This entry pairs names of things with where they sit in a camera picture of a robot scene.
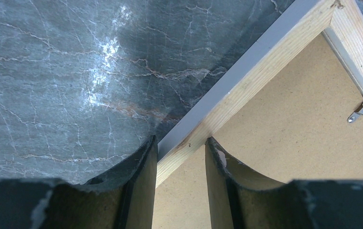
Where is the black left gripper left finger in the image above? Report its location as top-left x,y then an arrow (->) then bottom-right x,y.
0,135 -> 158,229

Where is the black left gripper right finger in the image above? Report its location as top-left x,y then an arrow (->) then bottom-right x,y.
205,137 -> 363,229

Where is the brown cardboard backing board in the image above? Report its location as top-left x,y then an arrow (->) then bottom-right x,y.
151,33 -> 363,229

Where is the light wooden picture frame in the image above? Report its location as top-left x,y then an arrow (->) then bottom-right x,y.
156,0 -> 363,186

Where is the small metal retaining clip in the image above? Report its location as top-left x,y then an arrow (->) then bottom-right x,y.
347,102 -> 363,124

